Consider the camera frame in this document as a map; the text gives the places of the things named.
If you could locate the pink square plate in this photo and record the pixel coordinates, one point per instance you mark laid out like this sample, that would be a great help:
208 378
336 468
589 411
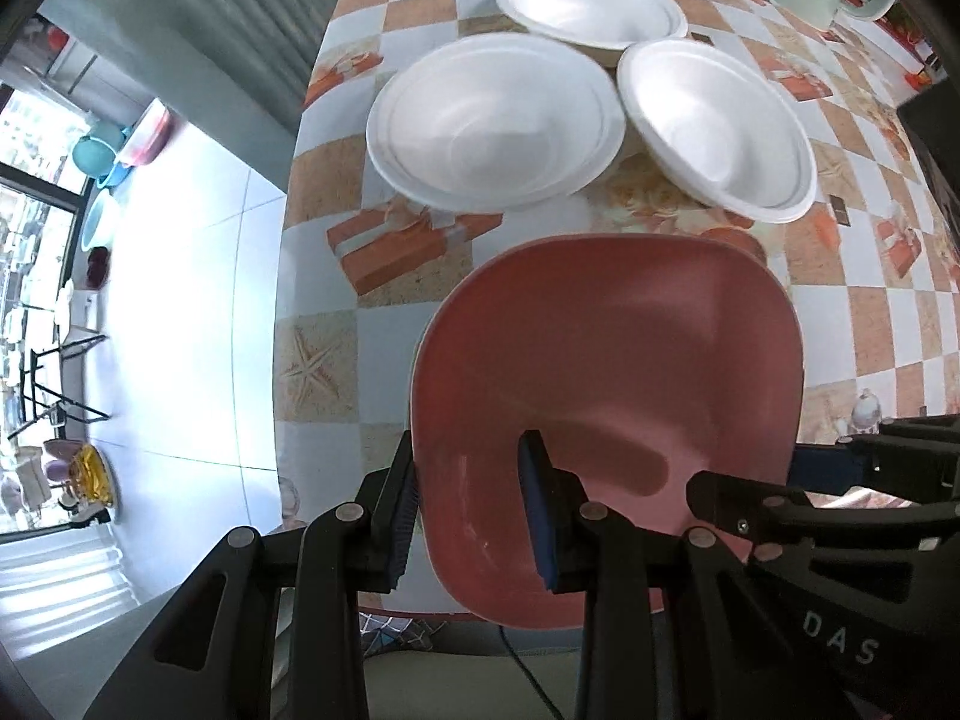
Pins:
600 360

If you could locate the yellow glass dish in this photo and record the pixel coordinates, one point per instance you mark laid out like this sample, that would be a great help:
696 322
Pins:
91 474

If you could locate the black metal stand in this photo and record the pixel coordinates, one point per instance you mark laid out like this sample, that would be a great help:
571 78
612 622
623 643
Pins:
60 390

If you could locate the white wide-rimmed foam bowl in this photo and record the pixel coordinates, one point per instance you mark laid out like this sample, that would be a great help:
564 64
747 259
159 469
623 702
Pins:
487 120

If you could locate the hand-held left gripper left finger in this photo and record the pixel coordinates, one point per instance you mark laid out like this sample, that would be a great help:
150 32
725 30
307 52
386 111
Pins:
397 532

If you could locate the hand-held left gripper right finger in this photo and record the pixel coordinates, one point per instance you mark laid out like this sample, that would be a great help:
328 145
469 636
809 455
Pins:
536 510

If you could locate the pink plastic basin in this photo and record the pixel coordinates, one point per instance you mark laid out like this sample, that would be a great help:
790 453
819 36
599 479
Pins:
146 136

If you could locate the teal plastic basin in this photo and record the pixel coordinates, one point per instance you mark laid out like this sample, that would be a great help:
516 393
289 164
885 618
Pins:
96 148

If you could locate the light blue plastic basin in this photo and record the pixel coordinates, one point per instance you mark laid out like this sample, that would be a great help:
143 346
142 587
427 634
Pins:
97 221

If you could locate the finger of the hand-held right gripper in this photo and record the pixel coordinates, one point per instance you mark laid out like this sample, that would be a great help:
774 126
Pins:
750 502
821 469

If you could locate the checkered printed tablecloth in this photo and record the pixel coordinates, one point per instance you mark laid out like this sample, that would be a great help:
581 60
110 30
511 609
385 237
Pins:
862 315

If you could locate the dark red bowl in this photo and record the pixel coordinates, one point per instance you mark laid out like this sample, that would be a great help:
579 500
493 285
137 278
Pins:
97 268

